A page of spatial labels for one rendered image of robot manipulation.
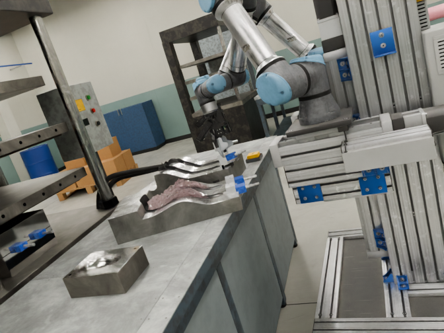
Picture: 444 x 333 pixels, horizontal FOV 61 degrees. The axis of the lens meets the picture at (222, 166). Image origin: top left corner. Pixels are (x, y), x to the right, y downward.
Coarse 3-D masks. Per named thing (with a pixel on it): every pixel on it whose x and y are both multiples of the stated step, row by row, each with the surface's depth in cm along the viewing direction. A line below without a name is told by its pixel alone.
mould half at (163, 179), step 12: (240, 156) 189; (192, 168) 187; (204, 168) 183; (216, 168) 174; (228, 168) 168; (240, 168) 185; (156, 180) 181; (168, 180) 179; (192, 180) 175; (204, 180) 173; (156, 192) 183
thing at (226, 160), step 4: (240, 152) 171; (220, 156) 173; (224, 156) 172; (228, 156) 172; (232, 156) 171; (236, 156) 173; (220, 160) 173; (224, 160) 172; (228, 160) 172; (224, 164) 173
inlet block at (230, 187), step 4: (228, 184) 148; (232, 184) 147; (240, 184) 148; (244, 184) 146; (248, 184) 147; (252, 184) 147; (256, 184) 147; (228, 188) 145; (232, 188) 145; (236, 188) 145; (240, 188) 145; (244, 188) 145; (228, 192) 145; (232, 192) 145; (240, 192) 146
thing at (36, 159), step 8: (24, 152) 779; (32, 152) 781; (40, 152) 789; (48, 152) 806; (24, 160) 787; (32, 160) 784; (40, 160) 789; (48, 160) 801; (32, 168) 788; (40, 168) 790; (48, 168) 799; (56, 168) 818; (32, 176) 796; (40, 176) 793
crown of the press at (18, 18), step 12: (0, 0) 158; (12, 0) 164; (24, 0) 171; (36, 0) 178; (0, 12) 160; (12, 12) 165; (24, 12) 170; (36, 12) 176; (48, 12) 184; (0, 24) 178; (12, 24) 184; (24, 24) 191; (0, 36) 199
